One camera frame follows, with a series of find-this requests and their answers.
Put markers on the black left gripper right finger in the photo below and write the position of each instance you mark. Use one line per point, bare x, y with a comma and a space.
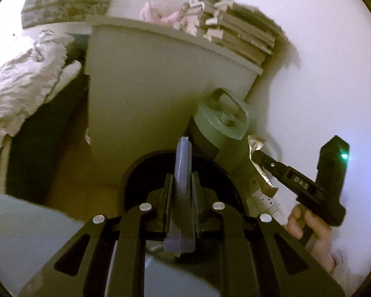
245, 256

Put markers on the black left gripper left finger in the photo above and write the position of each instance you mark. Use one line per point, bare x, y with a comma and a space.
106, 257

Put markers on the purple wrapper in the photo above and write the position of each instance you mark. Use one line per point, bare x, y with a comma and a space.
181, 234

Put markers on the silver foil wrapper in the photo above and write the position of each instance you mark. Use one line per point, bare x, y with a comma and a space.
266, 187

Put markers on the person's right forearm sleeve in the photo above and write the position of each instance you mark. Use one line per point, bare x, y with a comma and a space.
350, 282

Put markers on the black round trash bin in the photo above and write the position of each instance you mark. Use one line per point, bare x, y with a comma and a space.
149, 173

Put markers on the person's right hand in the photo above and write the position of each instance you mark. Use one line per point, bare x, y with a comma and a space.
320, 242

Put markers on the white power strip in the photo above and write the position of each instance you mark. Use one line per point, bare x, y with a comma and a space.
259, 203

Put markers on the stack of books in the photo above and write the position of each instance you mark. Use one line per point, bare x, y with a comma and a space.
242, 29

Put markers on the white cabinet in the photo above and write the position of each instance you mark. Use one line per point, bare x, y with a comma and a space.
145, 82

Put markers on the white pillow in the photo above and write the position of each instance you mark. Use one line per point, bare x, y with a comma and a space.
69, 73

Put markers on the bed with crumpled blanket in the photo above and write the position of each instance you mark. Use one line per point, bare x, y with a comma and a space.
27, 79

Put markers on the pink plush toy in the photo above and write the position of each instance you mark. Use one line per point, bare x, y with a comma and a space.
153, 14

